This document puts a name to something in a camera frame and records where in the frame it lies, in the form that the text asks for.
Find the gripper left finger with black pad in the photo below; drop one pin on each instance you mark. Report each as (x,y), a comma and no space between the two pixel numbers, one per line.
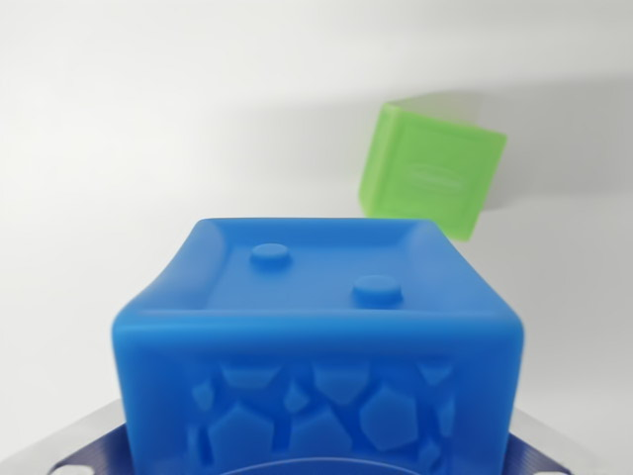
(101,447)

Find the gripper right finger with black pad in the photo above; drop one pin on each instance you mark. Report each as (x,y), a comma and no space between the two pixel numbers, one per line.
(536,452)

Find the blue textured rubber cube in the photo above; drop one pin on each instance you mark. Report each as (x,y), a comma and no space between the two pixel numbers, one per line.
(316,331)

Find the green rubber cube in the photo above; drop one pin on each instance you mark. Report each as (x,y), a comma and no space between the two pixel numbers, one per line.
(435,163)

